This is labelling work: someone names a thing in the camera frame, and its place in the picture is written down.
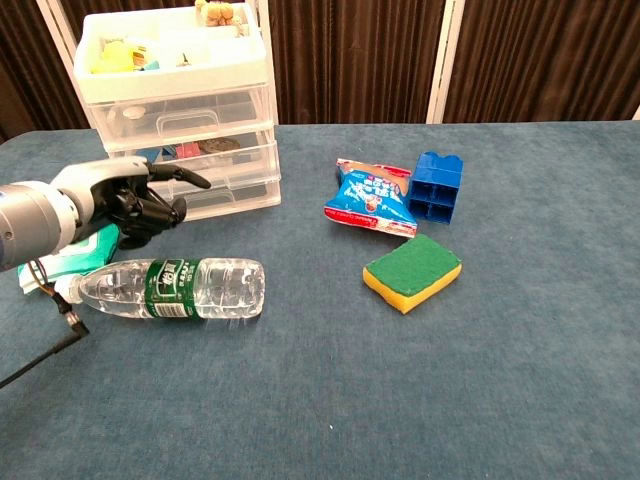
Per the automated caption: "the beige plush toy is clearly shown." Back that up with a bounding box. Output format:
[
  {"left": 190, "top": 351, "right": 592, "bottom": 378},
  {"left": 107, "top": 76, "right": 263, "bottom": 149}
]
[{"left": 194, "top": 0, "right": 247, "bottom": 28}]

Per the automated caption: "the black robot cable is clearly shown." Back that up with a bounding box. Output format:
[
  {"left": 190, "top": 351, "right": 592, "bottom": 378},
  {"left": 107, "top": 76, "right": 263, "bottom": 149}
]
[{"left": 0, "top": 258, "right": 91, "bottom": 390}]

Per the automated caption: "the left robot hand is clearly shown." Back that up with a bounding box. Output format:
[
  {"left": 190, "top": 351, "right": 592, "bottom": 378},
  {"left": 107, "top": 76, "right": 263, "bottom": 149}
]
[{"left": 52, "top": 155, "right": 213, "bottom": 251}]

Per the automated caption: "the green wet wipes pack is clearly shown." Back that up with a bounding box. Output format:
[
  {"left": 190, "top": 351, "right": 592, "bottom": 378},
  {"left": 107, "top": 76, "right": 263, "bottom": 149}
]
[{"left": 17, "top": 222, "right": 122, "bottom": 296}]

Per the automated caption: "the clear drawer with white knob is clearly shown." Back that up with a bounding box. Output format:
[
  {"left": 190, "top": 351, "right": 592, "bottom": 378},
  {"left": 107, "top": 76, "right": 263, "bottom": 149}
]
[{"left": 85, "top": 85, "right": 275, "bottom": 147}]

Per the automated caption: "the clear water bottle green label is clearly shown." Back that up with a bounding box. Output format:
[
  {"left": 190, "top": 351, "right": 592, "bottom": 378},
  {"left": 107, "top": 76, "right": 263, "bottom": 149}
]
[{"left": 53, "top": 257, "right": 266, "bottom": 321}]

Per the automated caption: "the yellow green scrubbing sponge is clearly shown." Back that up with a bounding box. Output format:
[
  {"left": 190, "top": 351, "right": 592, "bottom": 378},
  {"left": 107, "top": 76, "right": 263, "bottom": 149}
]
[{"left": 362, "top": 233, "right": 463, "bottom": 315}]

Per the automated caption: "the white plastic drawer unit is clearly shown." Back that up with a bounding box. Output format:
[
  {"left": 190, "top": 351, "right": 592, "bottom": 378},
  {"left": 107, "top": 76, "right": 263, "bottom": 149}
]
[{"left": 73, "top": 2, "right": 283, "bottom": 223}]

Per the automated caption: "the blue red snack bag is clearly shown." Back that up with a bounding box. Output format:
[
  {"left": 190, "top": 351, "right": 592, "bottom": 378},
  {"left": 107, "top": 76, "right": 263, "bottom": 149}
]
[{"left": 323, "top": 158, "right": 419, "bottom": 238}]

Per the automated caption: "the blue plastic building block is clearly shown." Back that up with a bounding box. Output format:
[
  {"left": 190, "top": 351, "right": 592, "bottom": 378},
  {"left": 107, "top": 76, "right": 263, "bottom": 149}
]
[{"left": 407, "top": 151, "right": 464, "bottom": 226}]

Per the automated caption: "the clear empty drawer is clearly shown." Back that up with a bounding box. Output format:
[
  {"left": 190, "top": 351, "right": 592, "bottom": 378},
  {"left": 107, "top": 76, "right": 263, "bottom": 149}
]
[{"left": 172, "top": 177, "right": 282, "bottom": 222}]

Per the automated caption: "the yellow plastic toy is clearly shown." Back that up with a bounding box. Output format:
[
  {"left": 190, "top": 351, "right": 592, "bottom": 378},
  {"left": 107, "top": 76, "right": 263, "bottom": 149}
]
[{"left": 92, "top": 39, "right": 139, "bottom": 74}]

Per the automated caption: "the clear drawer with small items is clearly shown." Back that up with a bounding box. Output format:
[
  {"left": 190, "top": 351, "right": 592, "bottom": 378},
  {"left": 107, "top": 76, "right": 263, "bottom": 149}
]
[{"left": 103, "top": 127, "right": 281, "bottom": 190}]

